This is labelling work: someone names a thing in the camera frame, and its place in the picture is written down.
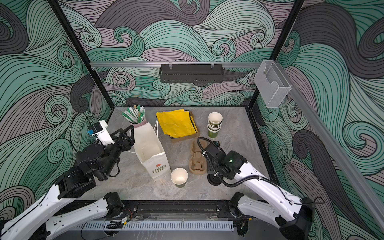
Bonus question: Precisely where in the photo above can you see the clear acrylic wall holder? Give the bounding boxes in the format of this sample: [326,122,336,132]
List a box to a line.
[254,60,292,109]

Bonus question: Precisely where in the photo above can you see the yellow napkin stack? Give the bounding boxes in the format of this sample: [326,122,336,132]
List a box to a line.
[156,109,198,138]

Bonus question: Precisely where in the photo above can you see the black coffee lid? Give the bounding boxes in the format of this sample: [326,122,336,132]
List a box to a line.
[207,174,223,186]

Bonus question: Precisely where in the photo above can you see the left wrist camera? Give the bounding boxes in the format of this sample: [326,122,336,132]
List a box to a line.
[88,120,115,147]

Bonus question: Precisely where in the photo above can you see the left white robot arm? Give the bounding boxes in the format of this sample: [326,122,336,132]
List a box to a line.
[1,122,135,240]

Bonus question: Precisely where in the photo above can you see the stack of green paper cups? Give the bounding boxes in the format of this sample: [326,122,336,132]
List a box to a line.
[207,112,223,139]

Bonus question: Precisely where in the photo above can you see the pink cup of stirrers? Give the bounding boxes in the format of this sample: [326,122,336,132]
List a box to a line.
[122,105,148,128]

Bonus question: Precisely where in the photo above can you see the white slotted cable duct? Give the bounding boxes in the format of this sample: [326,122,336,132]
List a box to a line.
[70,220,235,232]

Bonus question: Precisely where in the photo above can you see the white paper takeout bag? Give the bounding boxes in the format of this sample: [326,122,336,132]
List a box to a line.
[134,123,171,181]

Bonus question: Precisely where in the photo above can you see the brown cardboard napkin tray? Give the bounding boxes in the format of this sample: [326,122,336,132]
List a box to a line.
[171,112,201,143]

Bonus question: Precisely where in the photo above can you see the green paper coffee cup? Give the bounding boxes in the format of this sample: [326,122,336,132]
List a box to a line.
[171,168,188,188]

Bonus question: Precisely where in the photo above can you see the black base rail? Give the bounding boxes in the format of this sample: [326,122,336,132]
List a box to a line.
[56,199,298,219]

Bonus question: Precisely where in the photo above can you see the brown pulp cup carrier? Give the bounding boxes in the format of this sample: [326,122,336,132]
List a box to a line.
[189,139,208,176]

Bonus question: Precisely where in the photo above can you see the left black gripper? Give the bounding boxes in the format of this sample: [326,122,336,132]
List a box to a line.
[100,124,136,179]

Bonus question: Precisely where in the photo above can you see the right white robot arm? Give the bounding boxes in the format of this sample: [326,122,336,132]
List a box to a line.
[201,143,315,240]

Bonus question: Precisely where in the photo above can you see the black wall-mounted tray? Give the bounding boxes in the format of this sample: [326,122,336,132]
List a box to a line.
[160,64,224,84]

